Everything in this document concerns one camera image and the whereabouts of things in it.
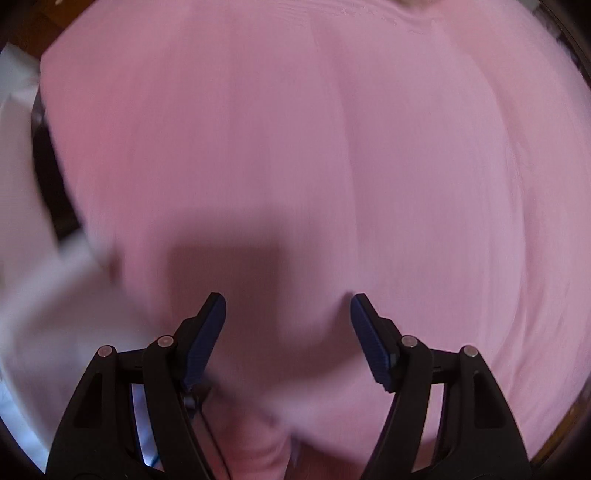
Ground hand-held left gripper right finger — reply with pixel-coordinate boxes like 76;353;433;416
349;293;532;480

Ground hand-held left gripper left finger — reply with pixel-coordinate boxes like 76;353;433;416
46;292;227;480

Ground person's pink pants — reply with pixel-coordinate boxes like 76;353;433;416
219;401;305;480

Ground pink bed blanket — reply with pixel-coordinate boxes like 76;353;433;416
39;0;587;462

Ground black cable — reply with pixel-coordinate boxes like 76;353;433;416
185;383;232;480

